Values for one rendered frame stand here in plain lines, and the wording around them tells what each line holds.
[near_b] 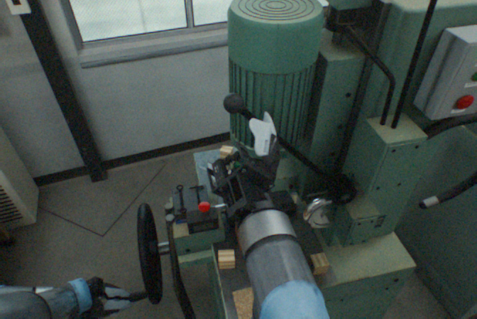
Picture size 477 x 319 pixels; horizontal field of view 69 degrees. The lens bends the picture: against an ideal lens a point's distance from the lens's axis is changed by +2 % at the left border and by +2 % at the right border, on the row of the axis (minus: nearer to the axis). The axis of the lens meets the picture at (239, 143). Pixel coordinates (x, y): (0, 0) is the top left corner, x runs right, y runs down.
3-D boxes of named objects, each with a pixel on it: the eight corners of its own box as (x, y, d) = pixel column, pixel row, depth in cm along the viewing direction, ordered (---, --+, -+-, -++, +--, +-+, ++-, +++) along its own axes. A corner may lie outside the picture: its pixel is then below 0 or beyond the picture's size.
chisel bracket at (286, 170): (242, 186, 98) (242, 165, 92) (288, 177, 100) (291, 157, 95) (248, 206, 93) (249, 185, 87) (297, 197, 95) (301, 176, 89)
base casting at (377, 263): (199, 202, 128) (198, 186, 122) (341, 176, 138) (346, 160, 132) (224, 328, 96) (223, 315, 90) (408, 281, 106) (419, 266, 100)
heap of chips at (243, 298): (232, 291, 84) (232, 288, 83) (271, 282, 86) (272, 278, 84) (238, 321, 79) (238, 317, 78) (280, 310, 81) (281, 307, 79)
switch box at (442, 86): (412, 103, 71) (443, 27, 60) (454, 96, 72) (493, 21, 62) (431, 121, 66) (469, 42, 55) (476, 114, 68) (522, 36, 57)
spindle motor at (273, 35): (223, 119, 87) (218, -9, 66) (288, 109, 90) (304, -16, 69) (239, 167, 74) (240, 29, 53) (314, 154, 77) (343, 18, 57)
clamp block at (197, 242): (172, 214, 105) (168, 195, 98) (216, 206, 107) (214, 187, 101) (177, 258, 94) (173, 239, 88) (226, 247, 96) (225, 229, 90)
